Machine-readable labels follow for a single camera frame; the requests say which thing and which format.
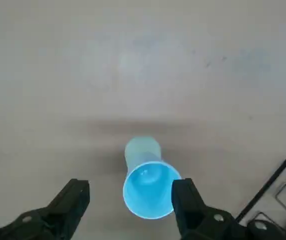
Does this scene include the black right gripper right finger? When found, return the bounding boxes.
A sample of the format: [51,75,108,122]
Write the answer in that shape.
[172,177,286,240]

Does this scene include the black wire cup rack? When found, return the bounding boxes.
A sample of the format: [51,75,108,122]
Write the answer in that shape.
[235,158,286,240]

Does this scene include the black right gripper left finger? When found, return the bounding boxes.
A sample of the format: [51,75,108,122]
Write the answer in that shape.
[0,178,91,240]

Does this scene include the blue plastic cup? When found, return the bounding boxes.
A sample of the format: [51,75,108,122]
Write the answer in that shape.
[122,161,183,220]

